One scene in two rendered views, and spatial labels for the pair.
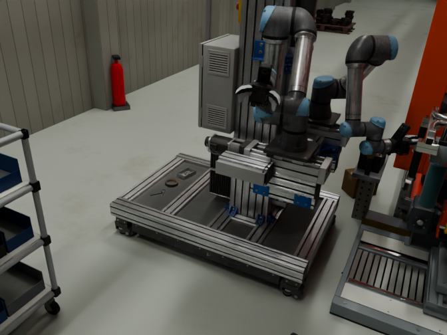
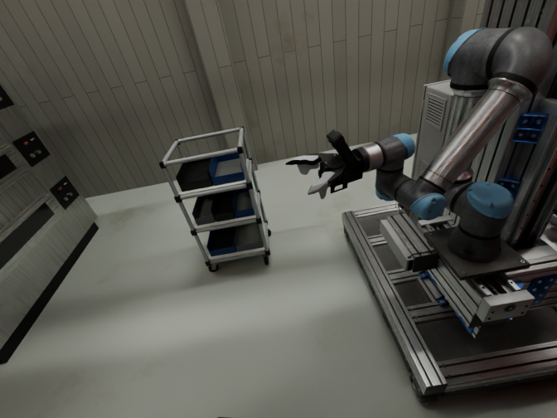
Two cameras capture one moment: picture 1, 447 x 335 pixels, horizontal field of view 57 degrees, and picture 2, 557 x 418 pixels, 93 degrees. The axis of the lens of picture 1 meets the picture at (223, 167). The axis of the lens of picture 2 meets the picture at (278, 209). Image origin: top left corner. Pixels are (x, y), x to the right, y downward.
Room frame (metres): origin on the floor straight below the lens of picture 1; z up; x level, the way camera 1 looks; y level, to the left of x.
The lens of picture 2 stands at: (1.05, -0.64, 1.58)
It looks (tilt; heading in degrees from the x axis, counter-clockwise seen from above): 35 degrees down; 67
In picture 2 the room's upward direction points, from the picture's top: 12 degrees counter-clockwise
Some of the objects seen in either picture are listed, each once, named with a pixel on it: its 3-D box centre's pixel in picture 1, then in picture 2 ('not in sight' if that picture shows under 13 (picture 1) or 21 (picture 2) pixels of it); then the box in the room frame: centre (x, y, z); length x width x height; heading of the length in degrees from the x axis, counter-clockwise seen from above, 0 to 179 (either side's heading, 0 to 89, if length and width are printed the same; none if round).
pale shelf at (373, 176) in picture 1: (371, 164); not in sight; (2.47, -0.99, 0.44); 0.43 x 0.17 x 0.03; 154
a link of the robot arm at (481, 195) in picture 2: (295, 113); (483, 207); (1.88, -0.33, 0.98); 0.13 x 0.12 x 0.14; 79
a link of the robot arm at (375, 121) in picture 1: (372, 128); not in sight; (1.92, -0.73, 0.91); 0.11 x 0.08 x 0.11; 100
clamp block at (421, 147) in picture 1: (427, 145); not in sight; (1.71, -0.91, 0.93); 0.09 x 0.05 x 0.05; 64
